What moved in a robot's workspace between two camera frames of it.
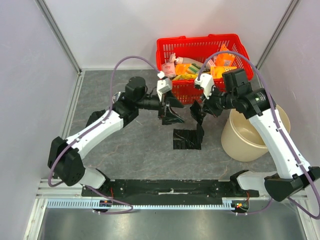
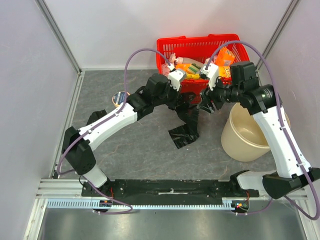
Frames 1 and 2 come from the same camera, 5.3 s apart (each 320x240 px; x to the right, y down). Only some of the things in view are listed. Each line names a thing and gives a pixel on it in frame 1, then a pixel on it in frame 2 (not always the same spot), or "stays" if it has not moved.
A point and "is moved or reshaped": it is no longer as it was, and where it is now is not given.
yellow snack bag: x=187 y=76 stays
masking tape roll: x=116 y=96 stays
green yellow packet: x=193 y=68 stays
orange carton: x=224 y=59 stays
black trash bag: x=190 y=139 is moved or reshaped
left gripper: x=169 y=116 -> x=177 y=96
